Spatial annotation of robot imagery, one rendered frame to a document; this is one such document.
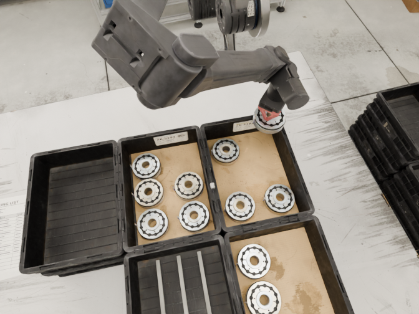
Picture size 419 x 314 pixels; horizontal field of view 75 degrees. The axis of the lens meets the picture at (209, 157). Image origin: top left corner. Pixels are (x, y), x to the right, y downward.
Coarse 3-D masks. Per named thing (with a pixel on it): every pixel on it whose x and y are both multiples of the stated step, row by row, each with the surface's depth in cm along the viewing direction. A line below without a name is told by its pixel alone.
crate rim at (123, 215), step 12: (156, 132) 99; (168, 132) 99; (120, 144) 97; (120, 156) 97; (204, 156) 95; (120, 168) 93; (204, 168) 93; (120, 180) 91; (120, 192) 89; (120, 204) 87; (216, 216) 85; (216, 228) 84; (168, 240) 82; (180, 240) 82
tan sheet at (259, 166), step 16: (208, 144) 108; (240, 144) 108; (256, 144) 108; (272, 144) 108; (240, 160) 105; (256, 160) 105; (272, 160) 105; (224, 176) 102; (240, 176) 102; (256, 176) 102; (272, 176) 102; (224, 192) 99; (256, 192) 99; (240, 208) 97; (256, 208) 96
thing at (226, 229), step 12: (228, 120) 101; (240, 120) 101; (204, 132) 99; (204, 144) 97; (288, 144) 96; (300, 180) 90; (216, 192) 89; (216, 204) 87; (312, 204) 87; (288, 216) 86; (300, 216) 85; (228, 228) 84; (240, 228) 84
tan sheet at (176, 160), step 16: (192, 144) 108; (160, 160) 105; (176, 160) 105; (192, 160) 105; (160, 176) 102; (176, 176) 102; (144, 208) 97; (160, 208) 97; (176, 208) 97; (208, 208) 97; (176, 224) 94; (208, 224) 94; (144, 240) 92; (160, 240) 92
